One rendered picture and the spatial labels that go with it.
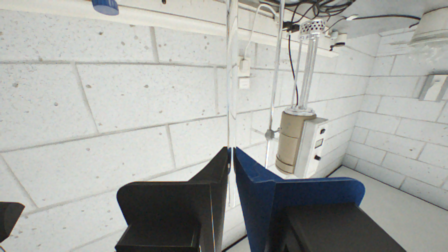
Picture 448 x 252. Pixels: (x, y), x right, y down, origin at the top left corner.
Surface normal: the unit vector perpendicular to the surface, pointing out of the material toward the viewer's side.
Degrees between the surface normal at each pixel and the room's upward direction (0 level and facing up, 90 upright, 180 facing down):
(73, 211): 90
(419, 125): 90
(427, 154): 90
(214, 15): 90
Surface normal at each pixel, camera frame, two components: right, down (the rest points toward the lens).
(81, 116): 0.49, 0.28
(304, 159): -0.87, 0.18
